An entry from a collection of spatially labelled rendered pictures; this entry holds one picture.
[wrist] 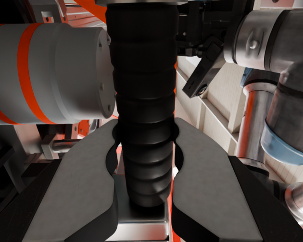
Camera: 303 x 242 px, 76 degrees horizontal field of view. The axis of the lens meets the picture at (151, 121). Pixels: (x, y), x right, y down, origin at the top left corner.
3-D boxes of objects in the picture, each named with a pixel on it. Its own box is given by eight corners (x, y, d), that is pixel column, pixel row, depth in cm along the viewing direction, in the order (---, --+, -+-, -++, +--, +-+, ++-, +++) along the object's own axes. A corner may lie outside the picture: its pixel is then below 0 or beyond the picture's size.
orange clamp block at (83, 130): (51, 135, 54) (65, 140, 63) (79, 134, 54) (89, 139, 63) (53, 111, 56) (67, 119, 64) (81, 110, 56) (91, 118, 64)
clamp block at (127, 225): (45, 223, 14) (63, 260, 17) (170, 222, 14) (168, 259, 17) (70, 172, 18) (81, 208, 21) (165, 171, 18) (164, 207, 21)
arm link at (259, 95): (285, 71, 75) (265, 220, 60) (243, 67, 80) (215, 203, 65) (297, 50, 64) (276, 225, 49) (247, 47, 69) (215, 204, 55)
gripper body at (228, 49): (193, 2, 36) (262, -2, 28) (189, 51, 40) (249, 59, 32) (165, 1, 31) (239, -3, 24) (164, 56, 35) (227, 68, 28)
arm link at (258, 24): (277, 65, 30) (256, 77, 25) (247, 60, 33) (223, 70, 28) (294, 8, 26) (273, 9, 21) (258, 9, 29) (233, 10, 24)
